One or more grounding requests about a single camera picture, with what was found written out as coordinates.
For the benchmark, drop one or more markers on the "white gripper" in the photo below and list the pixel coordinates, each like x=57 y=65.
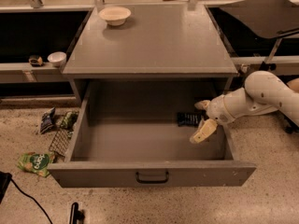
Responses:
x=217 y=109

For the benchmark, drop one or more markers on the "dark blue rxbar wrapper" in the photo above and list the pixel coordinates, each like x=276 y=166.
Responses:
x=188 y=119

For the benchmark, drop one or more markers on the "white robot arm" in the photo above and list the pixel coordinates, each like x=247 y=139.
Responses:
x=262 y=93

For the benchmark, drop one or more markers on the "grey open top drawer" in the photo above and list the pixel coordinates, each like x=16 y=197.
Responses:
x=126 y=127

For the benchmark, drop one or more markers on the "grey cabinet with counter top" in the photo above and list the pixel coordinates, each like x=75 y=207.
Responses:
x=156 y=41

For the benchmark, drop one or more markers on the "cream paper bowl on counter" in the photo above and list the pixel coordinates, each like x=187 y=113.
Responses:
x=115 y=16

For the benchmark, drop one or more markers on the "black tray on stand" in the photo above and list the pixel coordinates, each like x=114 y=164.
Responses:
x=253 y=26

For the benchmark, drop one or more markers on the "green snack bag by rack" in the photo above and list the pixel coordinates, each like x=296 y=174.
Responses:
x=69 y=119

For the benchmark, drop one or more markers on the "dark blue snack bag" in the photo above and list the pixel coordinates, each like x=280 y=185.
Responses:
x=47 y=120

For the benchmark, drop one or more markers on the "small white bowl on shelf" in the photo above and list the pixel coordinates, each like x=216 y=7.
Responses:
x=57 y=58

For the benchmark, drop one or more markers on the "black object on floor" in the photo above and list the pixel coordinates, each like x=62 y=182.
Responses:
x=76 y=216

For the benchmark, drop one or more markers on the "green snack pouch on floor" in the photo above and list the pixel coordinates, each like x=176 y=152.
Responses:
x=36 y=163

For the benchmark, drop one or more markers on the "small dark round object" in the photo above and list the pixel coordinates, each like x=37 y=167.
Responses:
x=35 y=60

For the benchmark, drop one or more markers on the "black drawer handle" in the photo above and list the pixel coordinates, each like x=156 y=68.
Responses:
x=151 y=178

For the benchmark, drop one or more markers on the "black wire rack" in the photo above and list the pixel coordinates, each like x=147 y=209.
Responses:
x=61 y=141

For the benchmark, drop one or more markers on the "grey side shelf rail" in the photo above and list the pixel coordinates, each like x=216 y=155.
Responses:
x=26 y=73

